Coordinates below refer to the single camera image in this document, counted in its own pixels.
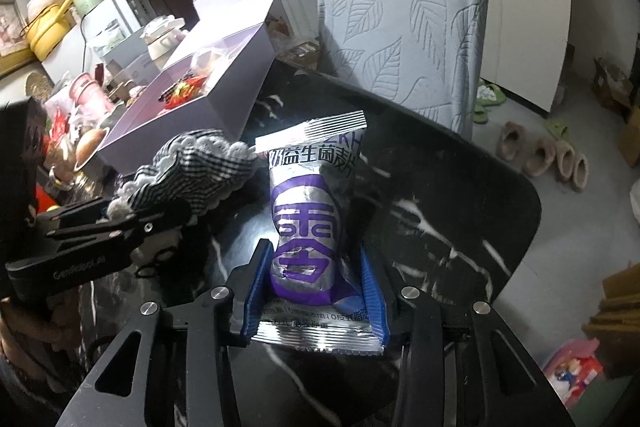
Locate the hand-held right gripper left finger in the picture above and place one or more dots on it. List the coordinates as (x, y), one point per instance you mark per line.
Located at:
(256, 302)

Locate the green slipper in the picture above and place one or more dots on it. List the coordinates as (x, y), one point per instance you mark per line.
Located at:
(487, 99)
(555, 128)

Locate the white plastic bag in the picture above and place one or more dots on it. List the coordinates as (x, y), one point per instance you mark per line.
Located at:
(636, 204)

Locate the beige plush toy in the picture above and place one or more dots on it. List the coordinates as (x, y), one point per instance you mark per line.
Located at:
(152, 249)

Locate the yellow pot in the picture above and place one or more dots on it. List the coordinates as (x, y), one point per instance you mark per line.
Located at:
(47, 29)

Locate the stack of flat cardboard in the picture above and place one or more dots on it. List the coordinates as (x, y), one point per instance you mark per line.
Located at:
(617, 307)

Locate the purple silver snack packet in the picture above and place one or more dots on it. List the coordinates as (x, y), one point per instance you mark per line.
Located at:
(300, 227)

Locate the white ceramic jar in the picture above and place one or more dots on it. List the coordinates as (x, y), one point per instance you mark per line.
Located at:
(165, 39)

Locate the pink cup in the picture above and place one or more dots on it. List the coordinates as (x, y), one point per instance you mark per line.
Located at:
(87, 94)

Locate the white fridge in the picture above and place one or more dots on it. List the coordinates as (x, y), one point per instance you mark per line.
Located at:
(107, 27)

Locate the white cabinet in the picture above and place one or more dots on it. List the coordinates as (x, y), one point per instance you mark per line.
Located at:
(530, 17)

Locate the beige fuzzy slipper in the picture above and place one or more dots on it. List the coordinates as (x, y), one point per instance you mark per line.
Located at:
(512, 142)
(564, 162)
(580, 173)
(540, 159)

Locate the woven fan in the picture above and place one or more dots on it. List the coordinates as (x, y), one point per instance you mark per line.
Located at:
(40, 87)

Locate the checkered fabric headband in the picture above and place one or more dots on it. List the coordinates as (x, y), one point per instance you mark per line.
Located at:
(200, 172)

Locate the chair with grey leaf cover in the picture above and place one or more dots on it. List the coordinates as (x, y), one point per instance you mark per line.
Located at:
(400, 17)

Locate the person's left hand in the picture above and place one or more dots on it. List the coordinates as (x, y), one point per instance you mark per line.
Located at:
(35, 332)

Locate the white carton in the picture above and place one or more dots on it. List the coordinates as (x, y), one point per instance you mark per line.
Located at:
(127, 57)

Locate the steel bowl with brown egg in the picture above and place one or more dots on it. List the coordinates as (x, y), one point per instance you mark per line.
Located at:
(90, 147)

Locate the lavender gift box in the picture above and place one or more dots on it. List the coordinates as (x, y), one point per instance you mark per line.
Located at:
(200, 122)

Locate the framed picture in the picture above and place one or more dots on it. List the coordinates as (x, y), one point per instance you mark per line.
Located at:
(12, 37)

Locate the person's left forearm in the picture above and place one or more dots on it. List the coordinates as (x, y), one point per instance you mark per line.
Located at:
(30, 392)

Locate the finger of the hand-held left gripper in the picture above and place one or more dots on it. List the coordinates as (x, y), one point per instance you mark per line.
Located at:
(150, 224)
(75, 213)

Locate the pink red packet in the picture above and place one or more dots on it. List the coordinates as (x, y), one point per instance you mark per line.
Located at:
(575, 372)

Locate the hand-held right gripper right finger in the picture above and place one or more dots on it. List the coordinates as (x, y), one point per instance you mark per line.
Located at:
(375, 307)

